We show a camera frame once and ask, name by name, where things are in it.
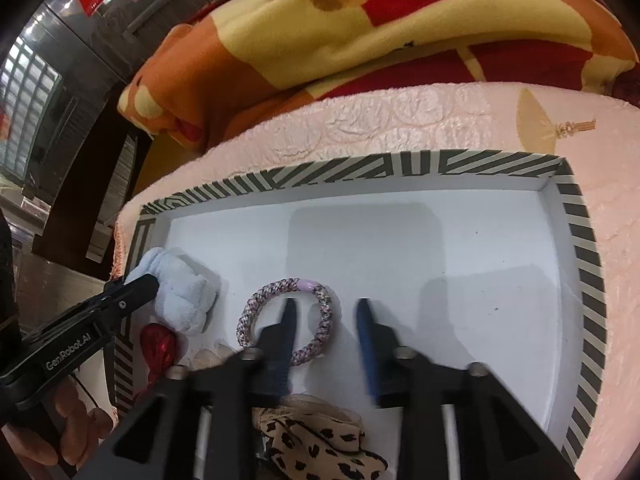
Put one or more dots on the barred window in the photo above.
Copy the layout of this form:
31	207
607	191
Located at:
30	100

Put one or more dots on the light blue fluffy scrunchie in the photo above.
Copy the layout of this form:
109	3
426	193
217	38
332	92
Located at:
185	300

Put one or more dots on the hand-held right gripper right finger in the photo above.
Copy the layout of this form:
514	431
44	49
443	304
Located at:
367	355

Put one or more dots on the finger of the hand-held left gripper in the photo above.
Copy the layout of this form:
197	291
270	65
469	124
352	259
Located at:
140	287

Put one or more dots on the striped rim white tray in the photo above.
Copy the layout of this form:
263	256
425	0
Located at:
400	240

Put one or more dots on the leopard print hair bow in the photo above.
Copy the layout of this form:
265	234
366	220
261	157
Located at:
310	440

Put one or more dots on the red bow hair clip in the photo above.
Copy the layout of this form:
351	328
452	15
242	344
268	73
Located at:
157	347

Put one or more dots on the pink embroidered bed cover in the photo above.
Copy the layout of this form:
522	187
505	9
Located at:
615	240

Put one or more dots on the dark wooden furniture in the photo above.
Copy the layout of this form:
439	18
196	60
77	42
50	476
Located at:
65	220

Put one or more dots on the person's left hand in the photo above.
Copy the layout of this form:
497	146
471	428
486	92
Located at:
80	425

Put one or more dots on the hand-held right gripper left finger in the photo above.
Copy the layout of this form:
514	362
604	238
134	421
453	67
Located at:
287	332

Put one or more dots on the red yellow orange blanket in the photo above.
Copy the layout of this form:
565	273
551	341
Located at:
325	25

